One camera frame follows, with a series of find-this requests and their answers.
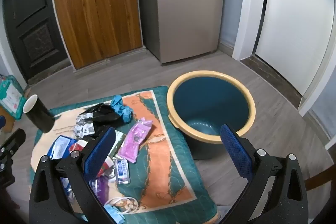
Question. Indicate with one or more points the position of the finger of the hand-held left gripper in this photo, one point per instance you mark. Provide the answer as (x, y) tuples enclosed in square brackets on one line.
[(1, 124), (15, 138)]

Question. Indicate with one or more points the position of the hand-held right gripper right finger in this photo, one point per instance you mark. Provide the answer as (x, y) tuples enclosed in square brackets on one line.
[(236, 153)]

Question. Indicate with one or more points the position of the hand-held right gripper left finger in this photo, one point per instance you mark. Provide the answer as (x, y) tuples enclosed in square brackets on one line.
[(101, 151)]

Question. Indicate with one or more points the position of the red white wrapper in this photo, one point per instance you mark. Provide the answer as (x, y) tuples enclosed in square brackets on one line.
[(78, 146)]

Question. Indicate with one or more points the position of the blue white packet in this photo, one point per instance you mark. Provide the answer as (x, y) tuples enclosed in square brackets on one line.
[(60, 146)]

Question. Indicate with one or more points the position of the blue bucket with yellow rim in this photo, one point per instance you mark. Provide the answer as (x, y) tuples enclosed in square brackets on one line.
[(210, 98)]

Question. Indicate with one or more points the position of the grey green packet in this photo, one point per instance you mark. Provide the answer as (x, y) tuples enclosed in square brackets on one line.
[(119, 140)]

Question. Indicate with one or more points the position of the small blue white sachet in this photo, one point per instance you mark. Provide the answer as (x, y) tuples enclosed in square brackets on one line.
[(122, 170)]

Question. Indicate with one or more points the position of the green printed box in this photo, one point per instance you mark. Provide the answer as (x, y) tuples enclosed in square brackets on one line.
[(11, 98)]

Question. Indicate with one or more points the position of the crumpled printed paper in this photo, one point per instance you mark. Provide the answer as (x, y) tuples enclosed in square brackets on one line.
[(84, 127)]

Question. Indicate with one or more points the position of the black paper cup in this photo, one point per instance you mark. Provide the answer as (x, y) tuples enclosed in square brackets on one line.
[(42, 116)]

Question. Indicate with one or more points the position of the pink wrapper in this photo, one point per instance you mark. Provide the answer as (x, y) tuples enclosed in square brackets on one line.
[(134, 140)]

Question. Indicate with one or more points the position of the purple wrapper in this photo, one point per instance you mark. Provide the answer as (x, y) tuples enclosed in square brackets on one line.
[(101, 190)]

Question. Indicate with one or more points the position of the black plastic bag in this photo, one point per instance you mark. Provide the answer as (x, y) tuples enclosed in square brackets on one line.
[(102, 113)]

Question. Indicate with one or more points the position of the blue crumpled glove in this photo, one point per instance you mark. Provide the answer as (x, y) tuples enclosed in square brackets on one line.
[(126, 113)]

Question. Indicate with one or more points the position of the teal orange printed mat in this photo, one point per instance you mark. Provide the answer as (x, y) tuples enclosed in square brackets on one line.
[(162, 161)]

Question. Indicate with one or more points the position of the blue face mask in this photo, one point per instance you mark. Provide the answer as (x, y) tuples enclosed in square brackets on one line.
[(114, 213)]

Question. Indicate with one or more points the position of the wooden chair leg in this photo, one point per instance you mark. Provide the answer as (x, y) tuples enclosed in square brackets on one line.
[(320, 176)]

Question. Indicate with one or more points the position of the dark entrance door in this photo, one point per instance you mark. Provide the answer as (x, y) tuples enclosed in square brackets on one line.
[(31, 16)]

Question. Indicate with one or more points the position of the wooden cabinet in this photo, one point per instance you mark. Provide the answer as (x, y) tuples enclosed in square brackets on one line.
[(99, 16)]

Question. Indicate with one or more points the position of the white door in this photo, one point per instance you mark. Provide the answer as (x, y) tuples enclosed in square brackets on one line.
[(296, 16)]

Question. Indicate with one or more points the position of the beige refrigerator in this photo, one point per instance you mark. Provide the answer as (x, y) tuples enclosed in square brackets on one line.
[(183, 3)]

